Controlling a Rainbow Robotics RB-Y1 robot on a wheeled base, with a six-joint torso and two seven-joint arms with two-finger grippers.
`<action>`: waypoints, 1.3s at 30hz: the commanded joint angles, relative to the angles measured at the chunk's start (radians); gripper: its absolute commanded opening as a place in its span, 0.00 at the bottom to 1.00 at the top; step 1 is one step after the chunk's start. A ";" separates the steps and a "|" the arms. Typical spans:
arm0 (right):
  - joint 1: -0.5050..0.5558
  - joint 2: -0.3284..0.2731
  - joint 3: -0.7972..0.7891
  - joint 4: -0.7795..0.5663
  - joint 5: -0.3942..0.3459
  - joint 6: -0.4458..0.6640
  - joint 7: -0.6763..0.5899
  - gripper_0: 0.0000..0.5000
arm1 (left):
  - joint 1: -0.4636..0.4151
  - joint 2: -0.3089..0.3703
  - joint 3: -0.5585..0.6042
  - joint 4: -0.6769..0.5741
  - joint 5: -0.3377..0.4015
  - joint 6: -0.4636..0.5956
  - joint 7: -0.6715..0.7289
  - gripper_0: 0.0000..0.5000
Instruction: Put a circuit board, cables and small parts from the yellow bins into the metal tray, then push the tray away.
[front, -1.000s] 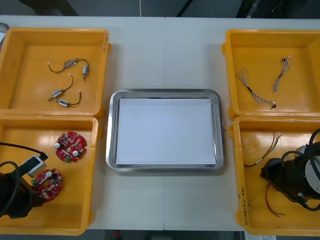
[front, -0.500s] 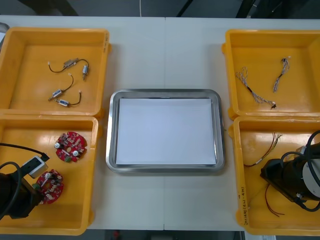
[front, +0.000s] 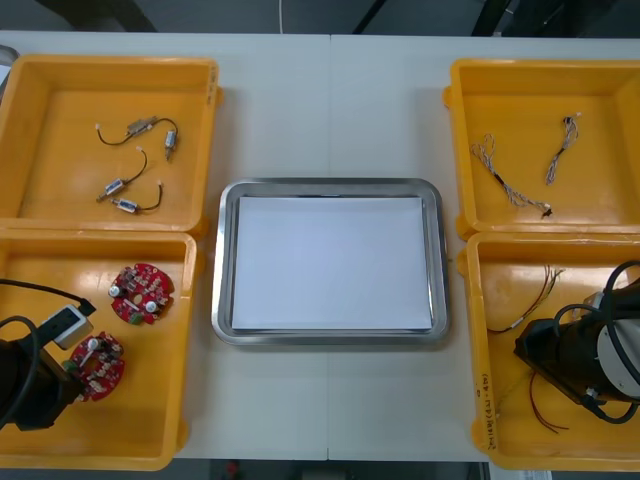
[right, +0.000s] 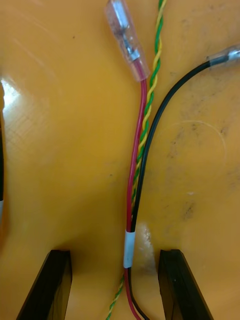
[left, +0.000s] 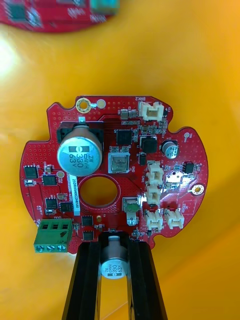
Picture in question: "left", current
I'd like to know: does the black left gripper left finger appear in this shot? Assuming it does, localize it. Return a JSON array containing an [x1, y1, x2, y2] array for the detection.
[[61, 240, 102, 320]]

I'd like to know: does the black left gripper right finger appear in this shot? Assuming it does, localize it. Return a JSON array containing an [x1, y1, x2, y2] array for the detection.
[[126, 240, 169, 320]]

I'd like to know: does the round red circuit board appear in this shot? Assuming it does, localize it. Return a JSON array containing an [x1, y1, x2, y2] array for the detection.
[[0, 0, 121, 34], [19, 95, 209, 281]]

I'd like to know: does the yellow-orange plastic bin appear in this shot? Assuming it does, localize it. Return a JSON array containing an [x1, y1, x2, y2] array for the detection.
[[0, 0, 240, 320]]

